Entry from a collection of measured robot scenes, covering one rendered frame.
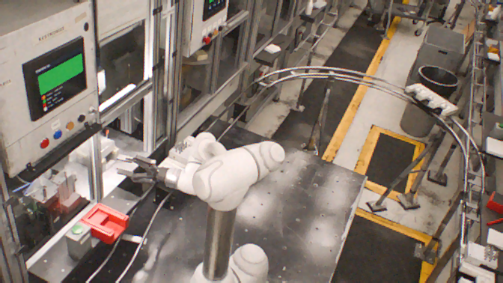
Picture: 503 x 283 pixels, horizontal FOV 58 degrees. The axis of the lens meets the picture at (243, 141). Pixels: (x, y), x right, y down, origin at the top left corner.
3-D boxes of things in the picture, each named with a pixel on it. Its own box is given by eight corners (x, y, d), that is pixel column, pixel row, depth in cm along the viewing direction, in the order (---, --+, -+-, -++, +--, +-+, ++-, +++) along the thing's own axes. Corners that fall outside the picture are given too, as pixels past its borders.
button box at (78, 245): (79, 260, 177) (77, 240, 170) (63, 251, 179) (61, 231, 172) (93, 246, 183) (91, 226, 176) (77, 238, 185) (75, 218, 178)
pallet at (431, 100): (402, 96, 345) (406, 85, 339) (413, 93, 352) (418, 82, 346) (441, 123, 323) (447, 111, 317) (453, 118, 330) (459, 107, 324)
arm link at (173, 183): (183, 165, 204) (170, 162, 204) (177, 179, 196) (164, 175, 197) (181, 180, 209) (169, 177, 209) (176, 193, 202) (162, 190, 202)
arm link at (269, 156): (254, 141, 167) (225, 153, 159) (284, 129, 152) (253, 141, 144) (268, 174, 167) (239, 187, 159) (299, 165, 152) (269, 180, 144)
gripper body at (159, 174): (169, 177, 209) (150, 172, 209) (170, 164, 203) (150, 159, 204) (164, 189, 203) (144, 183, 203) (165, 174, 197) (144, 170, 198)
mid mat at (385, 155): (414, 207, 366) (415, 207, 366) (348, 182, 380) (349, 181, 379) (427, 144, 442) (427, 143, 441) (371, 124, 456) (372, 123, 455)
